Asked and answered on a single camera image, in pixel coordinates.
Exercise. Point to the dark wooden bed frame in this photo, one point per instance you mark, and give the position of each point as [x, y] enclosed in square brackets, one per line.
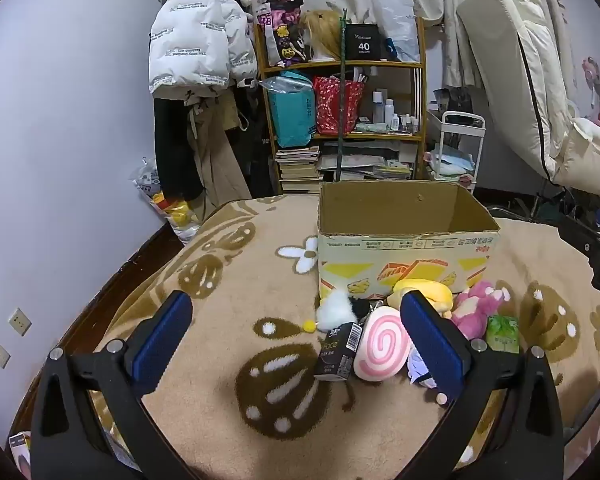
[130, 272]

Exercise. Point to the clear plastic bag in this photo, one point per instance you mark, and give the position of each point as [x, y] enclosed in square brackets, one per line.
[285, 82]

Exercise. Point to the beige coat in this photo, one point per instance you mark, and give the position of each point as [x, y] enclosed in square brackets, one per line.
[215, 160]

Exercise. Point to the blonde wig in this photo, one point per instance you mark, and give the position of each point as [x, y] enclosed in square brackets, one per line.
[322, 30]

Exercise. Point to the yellow plush toy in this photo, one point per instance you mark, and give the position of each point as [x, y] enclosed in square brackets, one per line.
[425, 290]

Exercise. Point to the purple toy in clear packet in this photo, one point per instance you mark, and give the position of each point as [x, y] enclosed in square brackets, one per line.
[417, 367]

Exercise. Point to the pink fan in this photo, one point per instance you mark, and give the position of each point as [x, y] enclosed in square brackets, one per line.
[592, 72]

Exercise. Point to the black drink carton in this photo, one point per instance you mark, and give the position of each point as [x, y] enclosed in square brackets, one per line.
[337, 355]

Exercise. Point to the brown printed blanket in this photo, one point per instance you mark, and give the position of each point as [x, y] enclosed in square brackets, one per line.
[260, 280]

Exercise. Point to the green pole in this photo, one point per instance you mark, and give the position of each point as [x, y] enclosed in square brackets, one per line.
[341, 110]

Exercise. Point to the light blue cloth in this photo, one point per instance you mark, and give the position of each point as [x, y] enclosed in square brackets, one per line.
[450, 160]

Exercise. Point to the pink swirl plush toy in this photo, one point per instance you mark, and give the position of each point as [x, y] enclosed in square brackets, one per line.
[382, 345]

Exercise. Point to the patterned tote bag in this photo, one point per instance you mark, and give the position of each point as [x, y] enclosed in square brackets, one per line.
[280, 35]

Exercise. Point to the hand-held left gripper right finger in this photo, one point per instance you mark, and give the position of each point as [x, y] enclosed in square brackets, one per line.
[432, 345]

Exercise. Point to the pile of papers and booklets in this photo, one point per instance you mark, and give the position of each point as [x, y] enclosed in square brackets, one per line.
[370, 160]

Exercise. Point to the black box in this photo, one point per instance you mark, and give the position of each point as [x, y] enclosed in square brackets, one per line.
[364, 45]

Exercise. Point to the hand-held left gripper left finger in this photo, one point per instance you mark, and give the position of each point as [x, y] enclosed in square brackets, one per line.
[162, 340]

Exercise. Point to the plastic bag with yellow toys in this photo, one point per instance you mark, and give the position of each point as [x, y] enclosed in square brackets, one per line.
[177, 210]

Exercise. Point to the white trolley cart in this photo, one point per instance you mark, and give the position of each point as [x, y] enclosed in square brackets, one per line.
[481, 145]

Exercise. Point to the black hanging garment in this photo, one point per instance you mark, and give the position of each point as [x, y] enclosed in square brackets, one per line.
[172, 150]

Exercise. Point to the red patterned bag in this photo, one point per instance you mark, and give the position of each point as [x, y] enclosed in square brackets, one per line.
[330, 105]

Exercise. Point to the cream duvet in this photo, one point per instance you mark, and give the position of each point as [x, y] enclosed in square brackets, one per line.
[590, 155]

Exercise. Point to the printed cardboard box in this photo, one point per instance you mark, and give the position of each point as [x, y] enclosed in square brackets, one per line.
[405, 210]

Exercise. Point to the white fluffy plush toy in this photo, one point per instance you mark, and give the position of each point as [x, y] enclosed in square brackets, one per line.
[337, 310]

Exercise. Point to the black printed bag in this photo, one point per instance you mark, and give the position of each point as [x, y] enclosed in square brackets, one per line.
[455, 97]

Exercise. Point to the stack of books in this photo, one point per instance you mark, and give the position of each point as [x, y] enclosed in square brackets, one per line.
[297, 170]

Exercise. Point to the dark hanging clothes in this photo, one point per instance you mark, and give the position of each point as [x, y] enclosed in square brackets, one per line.
[257, 160]

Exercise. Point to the white puffer jacket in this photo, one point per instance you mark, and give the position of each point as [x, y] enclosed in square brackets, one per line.
[195, 35]

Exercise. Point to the white plastic bag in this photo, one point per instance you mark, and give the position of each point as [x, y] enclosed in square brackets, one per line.
[397, 20]

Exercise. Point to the group of cosmetic bottles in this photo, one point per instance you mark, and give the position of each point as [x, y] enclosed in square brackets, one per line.
[390, 110]

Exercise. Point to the cream mattress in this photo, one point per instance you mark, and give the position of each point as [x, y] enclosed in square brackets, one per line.
[510, 60]

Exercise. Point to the wooden shelf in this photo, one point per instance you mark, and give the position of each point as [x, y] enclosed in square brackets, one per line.
[380, 64]

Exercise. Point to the green drink carton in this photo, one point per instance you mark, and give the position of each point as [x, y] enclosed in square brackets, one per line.
[502, 332]

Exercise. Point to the metal folding frame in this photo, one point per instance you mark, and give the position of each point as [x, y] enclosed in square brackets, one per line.
[540, 205]

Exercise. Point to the teal paper bag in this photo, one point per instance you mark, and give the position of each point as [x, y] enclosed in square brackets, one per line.
[292, 115]

